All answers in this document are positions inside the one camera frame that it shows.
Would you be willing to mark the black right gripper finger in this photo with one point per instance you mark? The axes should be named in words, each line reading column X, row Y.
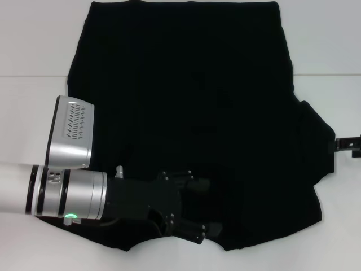
column 345, row 144
column 356, row 154

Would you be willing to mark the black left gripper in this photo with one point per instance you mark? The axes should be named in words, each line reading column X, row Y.
column 141, row 197

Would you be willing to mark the black t-shirt with white print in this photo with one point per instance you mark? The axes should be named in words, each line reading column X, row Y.
column 180, row 84

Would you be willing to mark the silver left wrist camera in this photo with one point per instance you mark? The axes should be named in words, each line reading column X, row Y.
column 70, row 135

